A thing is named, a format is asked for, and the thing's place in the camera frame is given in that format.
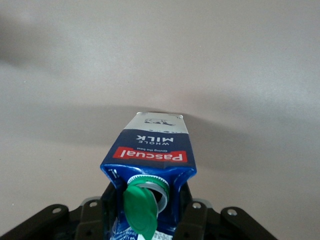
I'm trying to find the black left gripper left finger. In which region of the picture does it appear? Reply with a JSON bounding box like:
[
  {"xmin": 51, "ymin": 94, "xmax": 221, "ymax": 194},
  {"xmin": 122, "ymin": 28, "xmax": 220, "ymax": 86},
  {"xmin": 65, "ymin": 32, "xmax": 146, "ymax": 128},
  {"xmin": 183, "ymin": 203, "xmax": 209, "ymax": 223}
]
[{"xmin": 0, "ymin": 183, "xmax": 117, "ymax": 240}]

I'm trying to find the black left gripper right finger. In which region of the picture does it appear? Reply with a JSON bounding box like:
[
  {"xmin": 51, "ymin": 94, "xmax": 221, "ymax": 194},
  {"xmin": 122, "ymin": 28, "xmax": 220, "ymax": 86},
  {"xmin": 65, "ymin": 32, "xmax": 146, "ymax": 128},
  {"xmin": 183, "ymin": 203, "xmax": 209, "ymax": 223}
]
[{"xmin": 174, "ymin": 183, "xmax": 277, "ymax": 240}]

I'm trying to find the blue white milk carton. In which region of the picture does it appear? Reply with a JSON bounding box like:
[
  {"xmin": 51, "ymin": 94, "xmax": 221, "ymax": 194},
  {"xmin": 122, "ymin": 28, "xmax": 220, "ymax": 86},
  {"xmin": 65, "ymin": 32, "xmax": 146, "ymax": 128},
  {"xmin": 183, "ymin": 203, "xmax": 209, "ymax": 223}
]
[{"xmin": 99, "ymin": 111, "xmax": 198, "ymax": 240}]

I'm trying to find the brown table cover sheet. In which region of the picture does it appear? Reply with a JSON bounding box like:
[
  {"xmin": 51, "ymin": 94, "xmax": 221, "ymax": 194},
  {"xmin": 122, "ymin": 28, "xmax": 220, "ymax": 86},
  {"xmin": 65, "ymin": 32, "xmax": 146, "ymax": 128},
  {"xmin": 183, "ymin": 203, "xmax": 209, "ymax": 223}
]
[{"xmin": 0, "ymin": 0, "xmax": 320, "ymax": 240}]

